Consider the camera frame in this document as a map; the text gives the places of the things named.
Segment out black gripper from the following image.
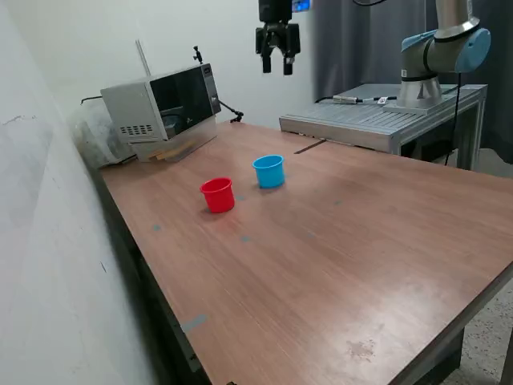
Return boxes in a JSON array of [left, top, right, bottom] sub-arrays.
[[255, 0, 302, 76]]

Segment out yellow wooden sticks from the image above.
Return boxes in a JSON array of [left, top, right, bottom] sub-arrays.
[[147, 139, 198, 161]]

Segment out silver microwave oven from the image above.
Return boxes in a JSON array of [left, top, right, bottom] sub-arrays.
[[99, 63, 223, 145]]

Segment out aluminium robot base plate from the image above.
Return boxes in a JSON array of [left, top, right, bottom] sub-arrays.
[[382, 94, 458, 116]]

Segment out long grey-blue tape strip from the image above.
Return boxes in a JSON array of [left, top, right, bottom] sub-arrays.
[[180, 313, 208, 334]]

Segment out aluminium profile robot stand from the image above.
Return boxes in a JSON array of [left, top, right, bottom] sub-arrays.
[[279, 83, 489, 172]]

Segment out crumpled clear plastic bag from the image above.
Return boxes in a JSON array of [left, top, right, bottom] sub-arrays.
[[67, 106, 137, 169]]

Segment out clear plastic box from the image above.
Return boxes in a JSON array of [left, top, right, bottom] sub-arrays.
[[131, 120, 220, 164]]

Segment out black hanging cable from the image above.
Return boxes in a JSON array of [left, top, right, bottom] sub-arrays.
[[443, 71, 462, 166]]

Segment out red plastic cup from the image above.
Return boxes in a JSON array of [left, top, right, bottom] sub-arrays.
[[199, 176, 236, 213]]

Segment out thin metal rod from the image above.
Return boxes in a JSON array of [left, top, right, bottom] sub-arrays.
[[135, 38, 152, 77]]

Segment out blue plastic cup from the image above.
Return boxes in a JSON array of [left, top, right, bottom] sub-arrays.
[[252, 154, 286, 189]]

